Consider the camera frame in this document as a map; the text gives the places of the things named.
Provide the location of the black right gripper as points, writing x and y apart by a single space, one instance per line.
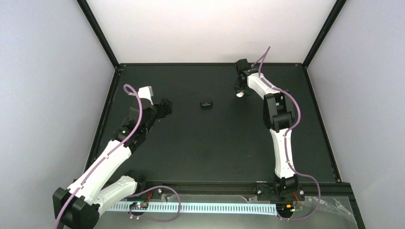
247 92

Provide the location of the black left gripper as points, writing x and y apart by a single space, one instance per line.
161 113

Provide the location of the black earbud charging case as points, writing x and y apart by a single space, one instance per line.
205 104

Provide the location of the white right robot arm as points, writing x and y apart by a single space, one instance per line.
278 116

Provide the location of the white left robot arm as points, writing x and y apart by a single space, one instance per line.
82 204

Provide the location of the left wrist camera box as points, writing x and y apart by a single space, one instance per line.
146 93

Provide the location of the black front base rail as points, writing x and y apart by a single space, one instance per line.
214 188

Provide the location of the light blue cable duct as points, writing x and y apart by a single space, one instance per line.
188 207

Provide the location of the black frame post right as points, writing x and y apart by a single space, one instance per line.
331 18

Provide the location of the black frame post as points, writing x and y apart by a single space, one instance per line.
331 18
88 13

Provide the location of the black frame post left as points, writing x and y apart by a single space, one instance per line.
88 13

